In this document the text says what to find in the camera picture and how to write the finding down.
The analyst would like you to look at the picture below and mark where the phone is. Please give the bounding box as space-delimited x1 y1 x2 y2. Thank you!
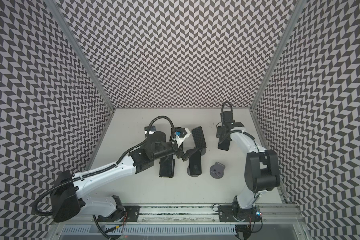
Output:
218 137 232 151
189 151 202 175
144 126 151 135
159 155 176 178
192 126 207 150

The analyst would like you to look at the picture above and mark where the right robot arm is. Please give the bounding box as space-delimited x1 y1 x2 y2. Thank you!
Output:
217 110 281 221

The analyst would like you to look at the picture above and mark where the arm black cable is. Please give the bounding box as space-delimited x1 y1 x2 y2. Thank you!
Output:
32 115 176 217
220 100 234 113

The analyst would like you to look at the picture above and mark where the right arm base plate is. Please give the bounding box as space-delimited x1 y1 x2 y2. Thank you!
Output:
218 206 262 222

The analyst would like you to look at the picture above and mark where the grey stand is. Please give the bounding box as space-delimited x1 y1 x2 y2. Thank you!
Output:
195 146 207 156
210 162 226 179
187 166 199 178

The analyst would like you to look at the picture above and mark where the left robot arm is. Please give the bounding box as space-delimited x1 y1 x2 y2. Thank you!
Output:
50 128 191 223

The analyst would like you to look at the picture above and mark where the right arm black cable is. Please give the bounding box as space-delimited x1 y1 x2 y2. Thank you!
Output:
220 100 234 113

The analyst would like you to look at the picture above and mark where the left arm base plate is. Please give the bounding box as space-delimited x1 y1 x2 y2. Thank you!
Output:
97 205 141 223

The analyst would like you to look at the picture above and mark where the aluminium mounting rail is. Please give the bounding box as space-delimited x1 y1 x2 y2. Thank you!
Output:
52 203 307 226

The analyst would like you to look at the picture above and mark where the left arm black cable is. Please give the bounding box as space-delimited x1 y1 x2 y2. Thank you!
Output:
32 115 176 217

